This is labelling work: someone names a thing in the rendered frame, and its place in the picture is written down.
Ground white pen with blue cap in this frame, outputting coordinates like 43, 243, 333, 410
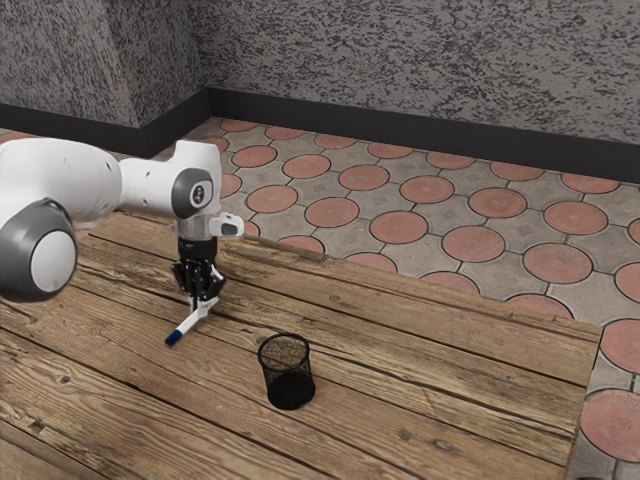
164, 305, 208, 347

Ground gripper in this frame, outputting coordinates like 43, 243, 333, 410
171, 237, 226, 313

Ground black mesh pen holder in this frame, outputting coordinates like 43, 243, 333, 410
256, 333, 318, 412

